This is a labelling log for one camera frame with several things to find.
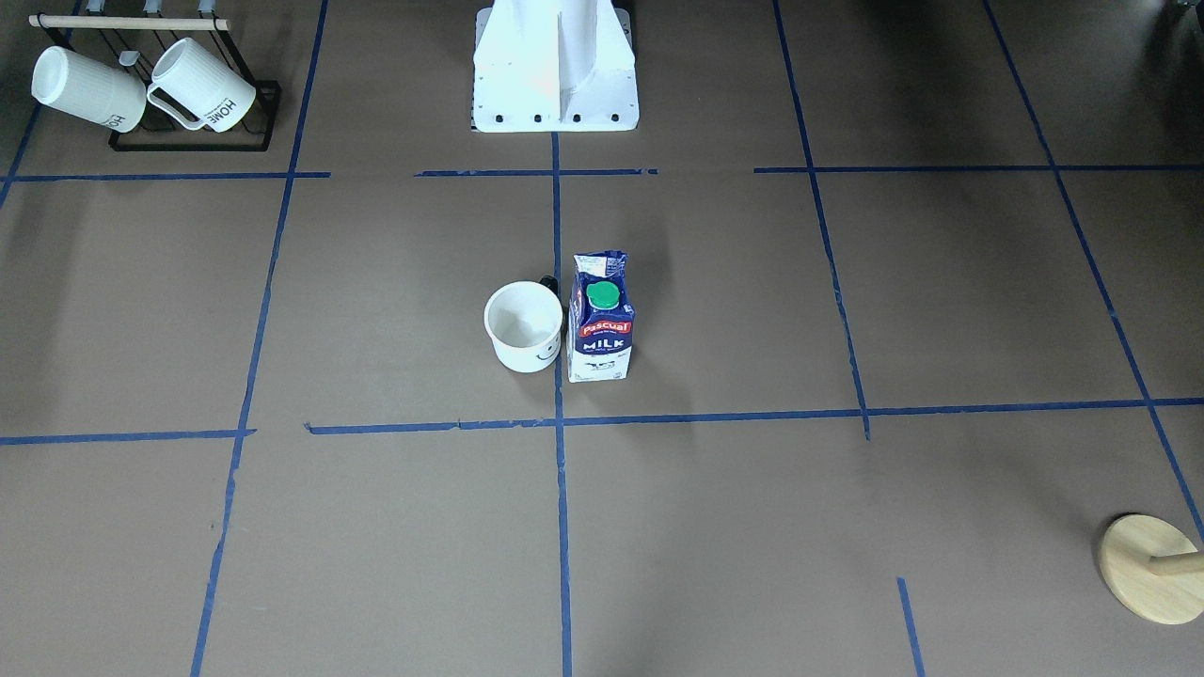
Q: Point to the wooden round stand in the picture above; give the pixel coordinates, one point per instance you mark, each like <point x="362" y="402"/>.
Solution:
<point x="1152" y="569"/>

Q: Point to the black wire mug rack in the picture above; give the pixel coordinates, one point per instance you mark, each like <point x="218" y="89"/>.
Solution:
<point x="135" y="44"/>

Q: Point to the white smiley face cup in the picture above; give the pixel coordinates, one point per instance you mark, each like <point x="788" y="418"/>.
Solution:
<point x="524" y="321"/>

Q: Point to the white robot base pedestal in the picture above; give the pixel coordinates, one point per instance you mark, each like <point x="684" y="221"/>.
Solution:
<point x="554" y="67"/>

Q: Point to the blue white milk carton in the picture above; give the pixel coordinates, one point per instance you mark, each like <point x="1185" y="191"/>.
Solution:
<point x="601" y="319"/>

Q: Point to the white ribbed HOME mug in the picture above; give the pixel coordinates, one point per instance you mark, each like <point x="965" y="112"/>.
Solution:
<point x="198" y="90"/>

